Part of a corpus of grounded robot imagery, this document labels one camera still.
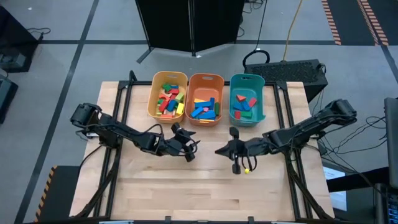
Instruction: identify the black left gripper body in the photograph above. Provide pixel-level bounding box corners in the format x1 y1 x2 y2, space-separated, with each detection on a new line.
155 135 190 156

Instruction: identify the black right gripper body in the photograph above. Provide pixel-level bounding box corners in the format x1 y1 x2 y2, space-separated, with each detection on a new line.
229 136 274 158

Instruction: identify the large blue block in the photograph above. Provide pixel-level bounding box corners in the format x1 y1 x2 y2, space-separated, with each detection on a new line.
198 110 217 121

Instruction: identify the orange plastic bin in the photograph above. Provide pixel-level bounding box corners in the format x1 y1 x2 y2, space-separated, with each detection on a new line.
185 73 225 127

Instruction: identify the yellow plastic bin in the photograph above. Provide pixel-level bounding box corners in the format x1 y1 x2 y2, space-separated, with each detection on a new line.
147 70 189 125

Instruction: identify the teal plastic bin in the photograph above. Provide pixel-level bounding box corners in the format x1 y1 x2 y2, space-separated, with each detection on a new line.
229 73 266 128

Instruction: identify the black computer case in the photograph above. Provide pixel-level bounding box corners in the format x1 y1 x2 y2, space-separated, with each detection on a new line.
244 58 330 103

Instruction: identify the white paper sheet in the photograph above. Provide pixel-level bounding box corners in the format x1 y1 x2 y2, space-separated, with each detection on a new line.
322 166 348 213

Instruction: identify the black curtain panel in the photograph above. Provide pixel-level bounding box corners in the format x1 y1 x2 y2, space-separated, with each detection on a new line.
192 0 246 53
135 0 194 53

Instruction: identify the black hazard-striped floor mat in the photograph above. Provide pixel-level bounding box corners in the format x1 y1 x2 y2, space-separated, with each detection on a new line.
33 164 82 223

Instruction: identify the grey monitor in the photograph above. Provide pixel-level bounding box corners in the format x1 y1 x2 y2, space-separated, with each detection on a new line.
384 96 398 190

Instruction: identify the dark monitor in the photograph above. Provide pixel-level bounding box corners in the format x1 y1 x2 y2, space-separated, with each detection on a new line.
0 74 19 124

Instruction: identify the black equipment cart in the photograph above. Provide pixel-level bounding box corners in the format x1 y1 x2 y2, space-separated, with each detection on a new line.
0 5 39 74

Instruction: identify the black camera cable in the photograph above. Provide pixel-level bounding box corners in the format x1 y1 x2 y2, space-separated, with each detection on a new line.
241 154 258 172
146 123 165 138

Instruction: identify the black table frame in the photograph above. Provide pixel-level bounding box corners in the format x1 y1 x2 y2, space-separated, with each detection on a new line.
70 70 336 222

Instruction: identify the black divider post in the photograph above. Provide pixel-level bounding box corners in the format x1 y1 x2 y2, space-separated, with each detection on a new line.
190 0 197 58

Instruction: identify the yellow hanging cable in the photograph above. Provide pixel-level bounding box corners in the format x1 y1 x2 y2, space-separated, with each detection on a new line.
282 0 304 62

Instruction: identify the black hanging cable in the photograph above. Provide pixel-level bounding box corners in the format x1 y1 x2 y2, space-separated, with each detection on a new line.
242 0 271 68

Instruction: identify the black floor cable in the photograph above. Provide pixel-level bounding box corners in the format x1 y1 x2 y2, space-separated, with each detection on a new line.
26 27 52 42

